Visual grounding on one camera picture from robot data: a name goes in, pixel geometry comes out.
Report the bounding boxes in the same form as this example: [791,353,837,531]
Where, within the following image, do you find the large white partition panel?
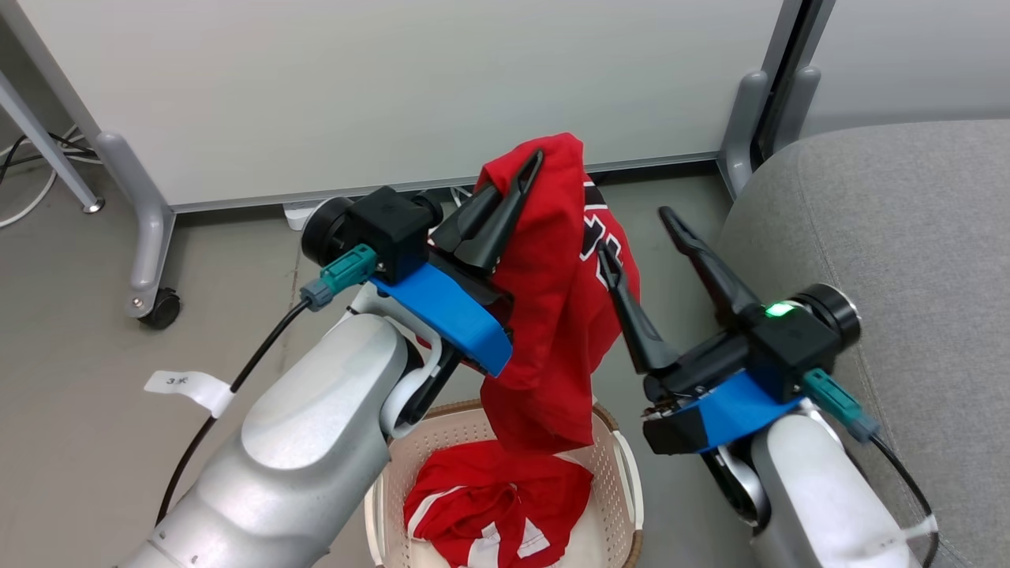
[0,0,790,215]

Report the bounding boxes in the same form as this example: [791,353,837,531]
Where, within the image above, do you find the red jersey black white print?
[473,133,642,454]

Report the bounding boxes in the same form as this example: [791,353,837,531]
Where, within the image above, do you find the beige perforated laundry basket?
[365,398,645,568]

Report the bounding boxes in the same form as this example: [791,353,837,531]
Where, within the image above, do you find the black floor cable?
[0,133,89,187]

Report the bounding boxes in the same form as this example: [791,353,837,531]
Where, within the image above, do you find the narrow white partition panel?
[801,0,1010,140]

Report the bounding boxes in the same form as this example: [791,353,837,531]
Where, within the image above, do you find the white paper cable tag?
[868,513,940,547]
[144,370,235,419]

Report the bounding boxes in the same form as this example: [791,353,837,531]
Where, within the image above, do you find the red garment white stripes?
[402,440,594,568]

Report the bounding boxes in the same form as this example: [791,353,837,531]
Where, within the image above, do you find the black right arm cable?
[868,434,941,568]

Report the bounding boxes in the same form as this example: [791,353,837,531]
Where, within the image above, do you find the green left cable connector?
[300,245,378,312]

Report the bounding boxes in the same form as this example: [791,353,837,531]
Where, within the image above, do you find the grey partition foot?
[716,70,771,200]
[95,132,177,318]
[769,66,822,155]

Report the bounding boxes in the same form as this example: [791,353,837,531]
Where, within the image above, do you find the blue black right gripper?
[597,206,802,457]

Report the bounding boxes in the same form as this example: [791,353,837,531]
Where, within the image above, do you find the black caster wheel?
[138,287,183,331]

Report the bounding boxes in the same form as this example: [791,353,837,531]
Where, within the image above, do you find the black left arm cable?
[156,296,316,525]

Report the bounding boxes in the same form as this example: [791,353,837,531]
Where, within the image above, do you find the green cable connector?
[803,368,881,443]
[300,245,378,312]

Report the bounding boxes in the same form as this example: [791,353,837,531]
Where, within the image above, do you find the white floor cable bundle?
[0,125,103,230]

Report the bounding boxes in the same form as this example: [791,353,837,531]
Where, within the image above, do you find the green right cable connector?
[803,368,881,443]

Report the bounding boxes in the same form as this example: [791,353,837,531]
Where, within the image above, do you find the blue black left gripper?
[371,149,546,378]

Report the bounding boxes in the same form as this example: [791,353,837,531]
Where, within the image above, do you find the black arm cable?
[868,434,941,568]
[156,296,316,525]

